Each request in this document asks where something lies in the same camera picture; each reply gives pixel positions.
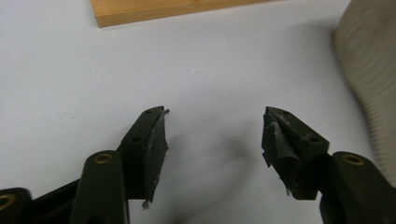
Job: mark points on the white sneaker with yellow heel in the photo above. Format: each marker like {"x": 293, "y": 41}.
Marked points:
{"x": 369, "y": 77}

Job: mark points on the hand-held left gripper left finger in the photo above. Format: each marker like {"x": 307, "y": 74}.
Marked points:
{"x": 146, "y": 149}

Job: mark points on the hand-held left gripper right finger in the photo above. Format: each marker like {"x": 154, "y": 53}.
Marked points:
{"x": 292, "y": 146}

